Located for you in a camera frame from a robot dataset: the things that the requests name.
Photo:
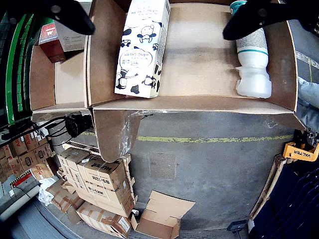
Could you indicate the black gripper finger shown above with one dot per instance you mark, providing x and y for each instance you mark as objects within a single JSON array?
[
  {"x": 49, "y": 10},
  {"x": 269, "y": 15}
]

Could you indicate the white bottle teal label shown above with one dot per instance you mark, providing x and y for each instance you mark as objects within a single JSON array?
[{"x": 253, "y": 74}]

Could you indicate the brown cardboard box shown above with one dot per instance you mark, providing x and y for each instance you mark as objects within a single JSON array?
[{"x": 69, "y": 79}]

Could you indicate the cardboard box with rounded flaps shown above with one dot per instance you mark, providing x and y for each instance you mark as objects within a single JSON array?
[{"x": 199, "y": 74}]

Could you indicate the small logo cardboard box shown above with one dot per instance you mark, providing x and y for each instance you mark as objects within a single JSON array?
[
  {"x": 28, "y": 161},
  {"x": 43, "y": 153},
  {"x": 18, "y": 147},
  {"x": 42, "y": 171}
]

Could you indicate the plain stacked cardboard box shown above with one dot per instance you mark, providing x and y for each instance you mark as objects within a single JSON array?
[{"x": 71, "y": 156}]

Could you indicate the large printed cardboard box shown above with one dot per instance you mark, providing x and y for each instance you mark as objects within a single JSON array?
[{"x": 104, "y": 179}]

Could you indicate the taped cardboard box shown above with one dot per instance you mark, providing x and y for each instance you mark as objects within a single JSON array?
[
  {"x": 62, "y": 199},
  {"x": 97, "y": 216}
]

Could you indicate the open empty cardboard box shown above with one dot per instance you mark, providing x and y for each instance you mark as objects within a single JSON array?
[{"x": 154, "y": 229}]

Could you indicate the pale grey white carton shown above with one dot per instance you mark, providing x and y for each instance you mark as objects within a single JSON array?
[{"x": 72, "y": 41}]

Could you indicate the red carton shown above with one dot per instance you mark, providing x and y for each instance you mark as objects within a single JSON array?
[{"x": 49, "y": 49}]

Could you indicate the green metal shelf unit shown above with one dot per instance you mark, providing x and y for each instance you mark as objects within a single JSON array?
[{"x": 11, "y": 74}]

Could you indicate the person in blue jeans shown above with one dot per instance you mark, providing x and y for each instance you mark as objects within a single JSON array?
[{"x": 309, "y": 99}]

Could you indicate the cow-print hand cream carton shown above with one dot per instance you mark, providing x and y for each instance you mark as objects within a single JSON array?
[{"x": 139, "y": 62}]

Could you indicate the orange pallet jack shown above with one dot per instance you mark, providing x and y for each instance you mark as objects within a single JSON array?
[{"x": 296, "y": 153}]

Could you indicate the wooden pallet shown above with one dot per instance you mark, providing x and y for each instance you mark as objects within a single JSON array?
[{"x": 266, "y": 184}]

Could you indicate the white plastic bag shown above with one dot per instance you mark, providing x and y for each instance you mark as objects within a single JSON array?
[{"x": 47, "y": 191}]

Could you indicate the dark blue stacked crates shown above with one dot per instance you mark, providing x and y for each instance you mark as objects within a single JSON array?
[{"x": 291, "y": 206}]

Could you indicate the black floor stand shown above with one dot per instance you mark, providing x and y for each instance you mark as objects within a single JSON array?
[{"x": 236, "y": 225}]

